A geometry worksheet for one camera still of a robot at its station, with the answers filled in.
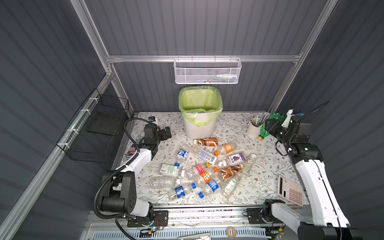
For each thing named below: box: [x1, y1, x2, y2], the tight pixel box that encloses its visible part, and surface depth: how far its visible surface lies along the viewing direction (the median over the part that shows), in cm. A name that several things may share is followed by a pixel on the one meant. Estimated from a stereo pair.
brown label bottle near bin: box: [193, 137, 218, 147], surface depth 101 cm
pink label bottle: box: [181, 164, 204, 179], surface depth 87 cm
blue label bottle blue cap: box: [198, 179, 220, 199], surface depth 81 cm
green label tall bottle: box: [221, 172, 242, 199], surface depth 82 cm
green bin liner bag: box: [178, 85, 224, 123], surface depth 96 cm
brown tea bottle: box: [219, 164, 244, 180], surface depth 86 cm
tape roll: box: [226, 226, 237, 239], surface depth 72 cm
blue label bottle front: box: [170, 185, 187, 200], surface depth 79 cm
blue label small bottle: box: [174, 149, 189, 167], surface depth 95 cm
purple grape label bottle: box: [218, 152, 248, 168], surface depth 93 cm
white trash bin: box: [183, 113, 217, 139], surface depth 97 cm
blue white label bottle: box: [191, 146, 217, 165], surface depth 93 cm
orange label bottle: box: [199, 166, 219, 184], surface depth 84 cm
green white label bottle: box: [160, 164, 179, 176], surface depth 88 cm
